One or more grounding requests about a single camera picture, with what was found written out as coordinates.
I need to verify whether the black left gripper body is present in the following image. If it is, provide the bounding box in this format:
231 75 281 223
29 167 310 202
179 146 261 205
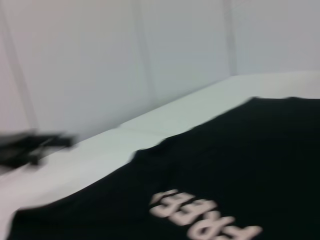
0 129 45 169

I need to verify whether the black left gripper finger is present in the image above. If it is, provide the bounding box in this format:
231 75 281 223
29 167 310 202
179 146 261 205
26 147 49 167
37 132 77 149

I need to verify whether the black shirt with FREE print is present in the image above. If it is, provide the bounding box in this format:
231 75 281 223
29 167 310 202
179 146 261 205
6 96 320 240

